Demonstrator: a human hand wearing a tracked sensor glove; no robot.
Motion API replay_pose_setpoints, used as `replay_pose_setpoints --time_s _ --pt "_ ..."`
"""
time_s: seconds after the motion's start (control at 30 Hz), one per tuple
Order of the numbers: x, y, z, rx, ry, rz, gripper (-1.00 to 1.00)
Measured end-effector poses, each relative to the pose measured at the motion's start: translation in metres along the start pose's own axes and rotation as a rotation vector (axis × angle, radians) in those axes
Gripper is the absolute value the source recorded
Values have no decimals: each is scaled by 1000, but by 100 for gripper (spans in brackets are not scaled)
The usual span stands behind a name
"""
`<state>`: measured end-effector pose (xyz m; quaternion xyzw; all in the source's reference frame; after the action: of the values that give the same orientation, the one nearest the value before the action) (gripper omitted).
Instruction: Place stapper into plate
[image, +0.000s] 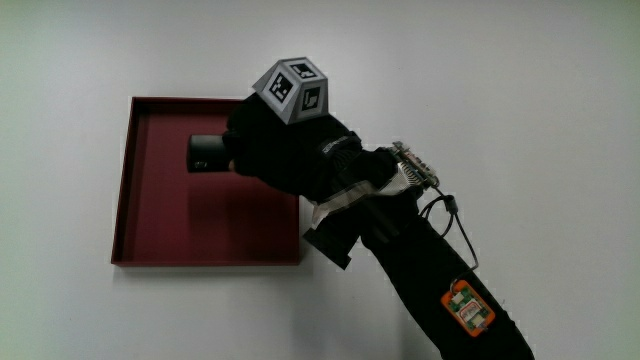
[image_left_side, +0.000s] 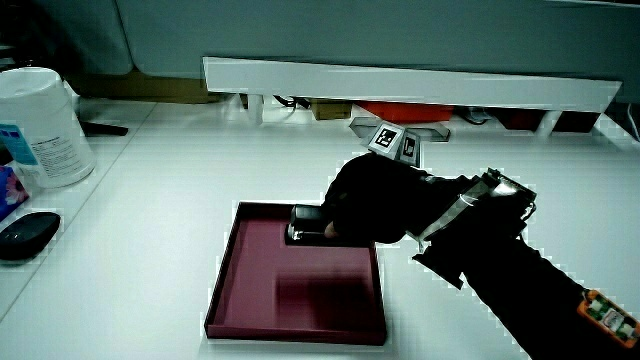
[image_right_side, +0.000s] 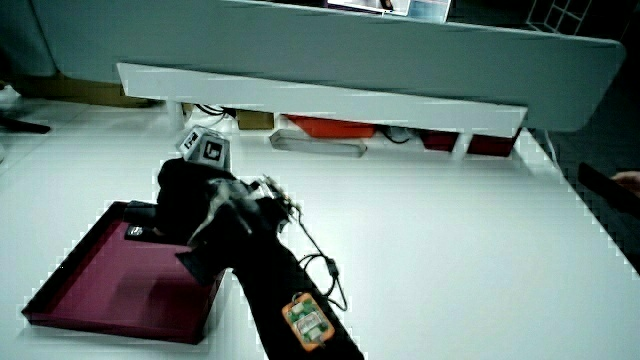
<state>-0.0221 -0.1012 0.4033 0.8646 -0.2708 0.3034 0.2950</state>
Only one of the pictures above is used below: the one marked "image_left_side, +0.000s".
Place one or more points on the colourful tissue pack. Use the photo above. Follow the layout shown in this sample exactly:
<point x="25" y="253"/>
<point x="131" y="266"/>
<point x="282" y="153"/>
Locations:
<point x="10" y="192"/>

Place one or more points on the orange sensor module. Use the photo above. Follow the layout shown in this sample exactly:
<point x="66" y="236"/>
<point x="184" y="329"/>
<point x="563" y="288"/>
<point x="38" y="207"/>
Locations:
<point x="609" y="319"/>

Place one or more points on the orange box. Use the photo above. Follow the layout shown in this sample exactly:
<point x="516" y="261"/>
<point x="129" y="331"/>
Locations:
<point x="405" y="112"/>

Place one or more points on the small cardboard box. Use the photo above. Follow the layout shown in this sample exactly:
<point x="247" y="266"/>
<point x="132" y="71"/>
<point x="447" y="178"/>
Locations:
<point x="330" y="109"/>

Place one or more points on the black flat stand base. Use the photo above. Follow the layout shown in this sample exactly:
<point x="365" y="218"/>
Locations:
<point x="102" y="130"/>

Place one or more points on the person's right forearm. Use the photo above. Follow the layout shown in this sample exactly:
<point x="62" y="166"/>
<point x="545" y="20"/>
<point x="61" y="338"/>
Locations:
<point x="520" y="280"/>

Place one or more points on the black computer mouse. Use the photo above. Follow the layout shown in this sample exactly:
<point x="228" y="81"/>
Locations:
<point x="25" y="235"/>

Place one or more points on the white plastic tub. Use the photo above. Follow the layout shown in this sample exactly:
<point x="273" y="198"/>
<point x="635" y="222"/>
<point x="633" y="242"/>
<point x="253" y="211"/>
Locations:
<point x="42" y="130"/>

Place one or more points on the white desk shelf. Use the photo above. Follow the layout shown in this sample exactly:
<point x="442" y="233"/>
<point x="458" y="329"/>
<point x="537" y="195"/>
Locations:
<point x="400" y="82"/>

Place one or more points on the maroon square plate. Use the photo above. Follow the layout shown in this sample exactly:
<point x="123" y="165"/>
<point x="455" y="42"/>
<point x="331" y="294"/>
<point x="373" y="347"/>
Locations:
<point x="300" y="300"/>

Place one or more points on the person's right hand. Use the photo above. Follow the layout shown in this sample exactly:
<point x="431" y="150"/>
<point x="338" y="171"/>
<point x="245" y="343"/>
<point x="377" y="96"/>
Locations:
<point x="375" y="200"/>

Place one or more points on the large brown cardboard box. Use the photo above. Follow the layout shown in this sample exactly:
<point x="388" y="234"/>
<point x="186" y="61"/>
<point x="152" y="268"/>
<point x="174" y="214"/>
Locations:
<point x="145" y="90"/>

